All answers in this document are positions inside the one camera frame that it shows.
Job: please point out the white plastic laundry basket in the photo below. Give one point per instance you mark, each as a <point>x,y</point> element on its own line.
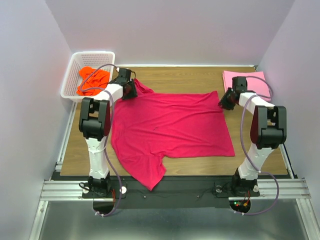
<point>95,59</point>

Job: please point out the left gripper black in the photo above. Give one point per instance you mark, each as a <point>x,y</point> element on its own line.
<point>134,93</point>

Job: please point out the orange t-shirt in basket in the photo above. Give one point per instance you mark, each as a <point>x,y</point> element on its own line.
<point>95,83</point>

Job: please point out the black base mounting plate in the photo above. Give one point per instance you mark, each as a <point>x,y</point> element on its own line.
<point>172,192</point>

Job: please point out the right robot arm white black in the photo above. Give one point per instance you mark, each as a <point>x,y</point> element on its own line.
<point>267,132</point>

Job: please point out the aluminium frame rail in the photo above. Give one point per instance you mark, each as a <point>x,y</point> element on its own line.
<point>55,217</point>

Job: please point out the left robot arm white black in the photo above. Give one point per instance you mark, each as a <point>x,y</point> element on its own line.
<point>95,122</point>

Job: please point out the folded light pink t-shirt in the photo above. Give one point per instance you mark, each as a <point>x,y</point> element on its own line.
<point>255,82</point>

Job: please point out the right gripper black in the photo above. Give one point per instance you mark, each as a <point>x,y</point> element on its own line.
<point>222,101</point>

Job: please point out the magenta red t-shirt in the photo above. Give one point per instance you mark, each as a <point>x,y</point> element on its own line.
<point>155,125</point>

